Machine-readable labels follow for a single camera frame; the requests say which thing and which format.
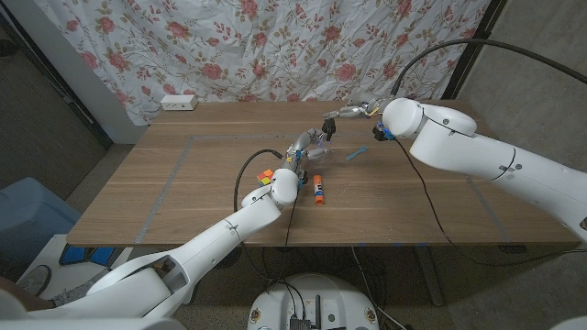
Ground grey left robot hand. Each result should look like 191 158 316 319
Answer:
282 127 332 172

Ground black spray trigger cap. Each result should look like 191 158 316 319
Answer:
321 117 337 142

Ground person's brown limb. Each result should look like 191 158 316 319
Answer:
0 276 54 320

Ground white floor cable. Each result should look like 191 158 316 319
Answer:
350 247 408 330

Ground grey table leg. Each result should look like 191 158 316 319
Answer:
415 247 445 307

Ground grey sneaker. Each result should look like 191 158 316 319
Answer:
50 277 105 309
16 264 52 297

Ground black backdrop stand pole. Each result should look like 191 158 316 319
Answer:
442 0 508 101

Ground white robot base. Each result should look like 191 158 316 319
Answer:
247 273 380 330

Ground blue plastic bin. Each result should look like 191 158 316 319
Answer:
0 177 83 265

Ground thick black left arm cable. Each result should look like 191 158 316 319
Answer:
232 148 285 281

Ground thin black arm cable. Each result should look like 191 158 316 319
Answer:
395 138 587 268
282 203 299 279

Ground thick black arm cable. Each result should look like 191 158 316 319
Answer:
389 38 587 96
232 148 285 281

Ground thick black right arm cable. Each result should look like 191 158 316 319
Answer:
389 38 587 96

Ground clear spray bottle body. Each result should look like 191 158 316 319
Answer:
314 136 335 162

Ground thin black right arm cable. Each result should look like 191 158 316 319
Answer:
395 138 587 268

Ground small blue scissors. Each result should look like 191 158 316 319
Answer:
345 145 370 161

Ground white platform with blue pads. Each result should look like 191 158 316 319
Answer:
17 234 134 299

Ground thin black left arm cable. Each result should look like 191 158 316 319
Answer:
282 203 299 279

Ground white power strip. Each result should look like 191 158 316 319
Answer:
160 93 199 112

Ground white robot torso shell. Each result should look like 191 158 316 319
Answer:
0 316 187 330

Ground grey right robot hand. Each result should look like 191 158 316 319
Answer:
322 91 393 121

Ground orange glue stick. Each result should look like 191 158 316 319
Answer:
313 174 326 205

